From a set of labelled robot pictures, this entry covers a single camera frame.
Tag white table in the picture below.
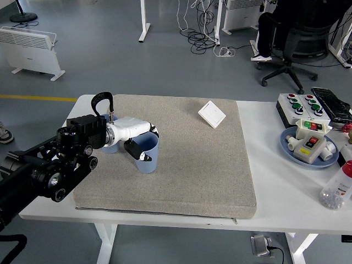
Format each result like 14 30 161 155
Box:
15 94 352 264

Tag white hanging cable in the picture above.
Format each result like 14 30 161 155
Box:
175 0 199 32

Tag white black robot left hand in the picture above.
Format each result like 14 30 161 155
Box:
108 117 161 163

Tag white panel heater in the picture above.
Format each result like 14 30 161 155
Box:
0 26 66 82
222 0 265 35

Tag white cable with adapter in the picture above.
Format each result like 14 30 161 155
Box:
213 46 237 58

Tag white pipe fitting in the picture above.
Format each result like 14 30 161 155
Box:
320 141 338 162
285 134 301 151

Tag clear screw bottle red cap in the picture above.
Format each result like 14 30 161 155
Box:
318 160 352 211

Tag white desk leg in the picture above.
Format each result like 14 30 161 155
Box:
138 0 152 43
213 0 224 46

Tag blue round plate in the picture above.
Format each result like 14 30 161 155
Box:
280 126 340 168

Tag beige switch box red button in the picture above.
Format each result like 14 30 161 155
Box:
293 132 328 165

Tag black pedal cable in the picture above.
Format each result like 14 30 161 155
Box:
269 246 285 264

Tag black fan stand base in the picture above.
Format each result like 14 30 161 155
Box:
10 0 39 24

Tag white push-button control box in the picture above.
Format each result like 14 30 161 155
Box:
299 95 331 127
276 93 310 129

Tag grey foot pedal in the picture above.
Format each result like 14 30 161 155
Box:
250 233 276 259

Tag black office chair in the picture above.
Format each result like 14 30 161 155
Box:
257 10 344 95

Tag white wall switch plate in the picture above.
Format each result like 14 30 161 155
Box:
198 100 227 129

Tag blue ribbed plastic cup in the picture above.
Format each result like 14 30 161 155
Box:
100 113 120 155
131 133 161 174

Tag white switch box green red buttons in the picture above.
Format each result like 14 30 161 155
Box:
295 118 331 141

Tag person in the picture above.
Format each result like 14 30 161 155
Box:
250 0 352 63

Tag black keyboard in plastic wrap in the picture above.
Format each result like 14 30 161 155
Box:
311 87 352 123

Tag person's shoe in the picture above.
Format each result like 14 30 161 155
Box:
0 122 15 145

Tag grey-brown cushion mat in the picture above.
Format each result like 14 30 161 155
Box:
73 93 258 225

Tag black floor cable bundle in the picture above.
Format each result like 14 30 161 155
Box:
180 0 221 54

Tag white desk frame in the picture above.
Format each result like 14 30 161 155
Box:
328 0 352 69

